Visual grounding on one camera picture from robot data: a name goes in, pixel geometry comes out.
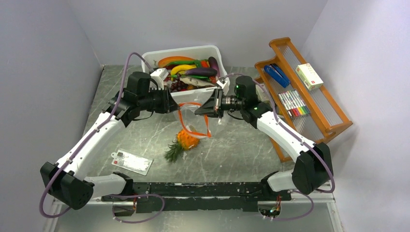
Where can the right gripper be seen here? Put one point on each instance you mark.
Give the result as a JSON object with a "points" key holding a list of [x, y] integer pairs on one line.
{"points": [[212, 107]]}

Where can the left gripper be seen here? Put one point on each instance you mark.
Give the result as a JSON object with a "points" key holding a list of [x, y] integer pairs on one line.
{"points": [[168, 104]]}

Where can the clear zip top bag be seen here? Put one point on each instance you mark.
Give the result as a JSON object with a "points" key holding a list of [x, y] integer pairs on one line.
{"points": [[200, 127]]}

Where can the toy dark grapes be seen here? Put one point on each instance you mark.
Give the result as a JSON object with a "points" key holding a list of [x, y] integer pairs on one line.
{"points": [[178, 86]]}

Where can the toy grey fish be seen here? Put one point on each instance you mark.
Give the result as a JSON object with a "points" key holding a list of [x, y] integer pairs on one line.
{"points": [[196, 82]]}

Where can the toy pineapple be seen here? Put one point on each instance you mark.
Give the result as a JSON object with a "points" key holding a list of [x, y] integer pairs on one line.
{"points": [[182, 142]]}

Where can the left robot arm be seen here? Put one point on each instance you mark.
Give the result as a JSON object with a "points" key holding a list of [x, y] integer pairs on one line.
{"points": [[67, 179]]}

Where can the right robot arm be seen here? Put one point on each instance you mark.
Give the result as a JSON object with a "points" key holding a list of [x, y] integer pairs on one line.
{"points": [[313, 170]]}

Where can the toy yellow banana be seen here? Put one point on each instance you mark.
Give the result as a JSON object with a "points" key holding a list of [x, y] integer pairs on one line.
{"points": [[180, 69]]}

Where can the toy purple eggplant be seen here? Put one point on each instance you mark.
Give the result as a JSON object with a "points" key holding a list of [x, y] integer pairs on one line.
{"points": [[201, 71]]}

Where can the toy orange papaya slice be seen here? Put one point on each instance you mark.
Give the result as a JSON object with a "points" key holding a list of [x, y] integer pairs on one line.
{"points": [[167, 60]]}

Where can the toy green chili pepper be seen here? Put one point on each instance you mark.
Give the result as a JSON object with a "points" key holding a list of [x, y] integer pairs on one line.
{"points": [[197, 63]]}

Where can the white plastic bin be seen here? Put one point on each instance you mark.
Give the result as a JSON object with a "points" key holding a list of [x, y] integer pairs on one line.
{"points": [[193, 93]]}

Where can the small white box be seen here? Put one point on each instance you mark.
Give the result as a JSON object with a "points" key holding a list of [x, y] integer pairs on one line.
{"points": [[261, 94]]}

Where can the flat clear packet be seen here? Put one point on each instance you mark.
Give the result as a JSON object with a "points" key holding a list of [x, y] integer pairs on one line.
{"points": [[131, 162]]}

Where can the blue stapler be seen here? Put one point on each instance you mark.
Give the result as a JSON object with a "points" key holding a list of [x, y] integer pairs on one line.
{"points": [[277, 74]]}

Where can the coloured marker set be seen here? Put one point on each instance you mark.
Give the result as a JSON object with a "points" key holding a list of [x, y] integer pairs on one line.
{"points": [[293, 103]]}

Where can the wooden shelf rack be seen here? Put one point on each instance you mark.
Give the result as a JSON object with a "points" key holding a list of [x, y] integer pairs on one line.
{"points": [[326, 119]]}

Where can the white red box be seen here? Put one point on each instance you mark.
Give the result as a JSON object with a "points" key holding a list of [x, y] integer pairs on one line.
{"points": [[308, 76]]}

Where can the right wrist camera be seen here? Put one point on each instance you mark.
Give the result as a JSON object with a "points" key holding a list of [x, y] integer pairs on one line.
{"points": [[224, 84]]}

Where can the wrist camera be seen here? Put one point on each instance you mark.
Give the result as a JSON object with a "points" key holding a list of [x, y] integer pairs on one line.
{"points": [[159, 75], [224, 84]]}

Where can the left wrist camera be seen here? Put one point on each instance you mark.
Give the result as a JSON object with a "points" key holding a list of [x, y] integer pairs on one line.
{"points": [[159, 75]]}

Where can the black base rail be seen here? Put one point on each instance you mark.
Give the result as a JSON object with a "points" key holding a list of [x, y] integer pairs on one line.
{"points": [[147, 197]]}

